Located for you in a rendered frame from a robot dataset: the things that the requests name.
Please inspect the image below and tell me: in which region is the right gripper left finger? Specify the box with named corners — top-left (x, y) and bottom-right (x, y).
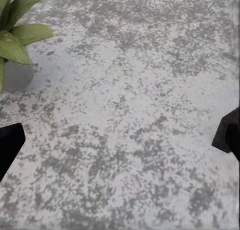
top-left (0, 123), bottom-right (26, 182)

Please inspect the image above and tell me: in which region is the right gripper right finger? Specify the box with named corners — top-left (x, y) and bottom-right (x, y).
top-left (224, 122), bottom-right (240, 162)

